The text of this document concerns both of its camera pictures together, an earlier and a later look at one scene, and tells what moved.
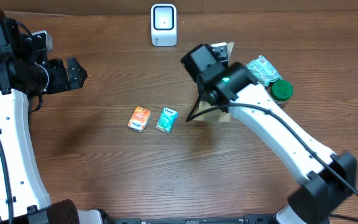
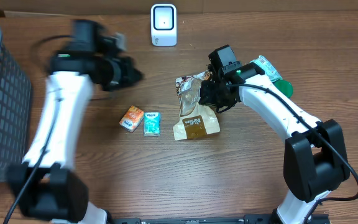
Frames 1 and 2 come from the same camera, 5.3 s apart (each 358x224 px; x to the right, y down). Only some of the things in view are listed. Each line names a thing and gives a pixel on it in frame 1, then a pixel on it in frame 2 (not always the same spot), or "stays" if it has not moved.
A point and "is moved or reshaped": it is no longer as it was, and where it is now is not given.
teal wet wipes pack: (263, 70) stays
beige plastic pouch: (222, 114) -> (196, 119)
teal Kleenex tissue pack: (166, 120) -> (152, 124)
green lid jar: (281, 91) stays
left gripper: (63, 81) -> (128, 75)
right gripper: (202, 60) -> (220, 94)
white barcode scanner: (163, 19) stays
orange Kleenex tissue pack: (139, 119) is moved or reshaped
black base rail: (253, 219) stays
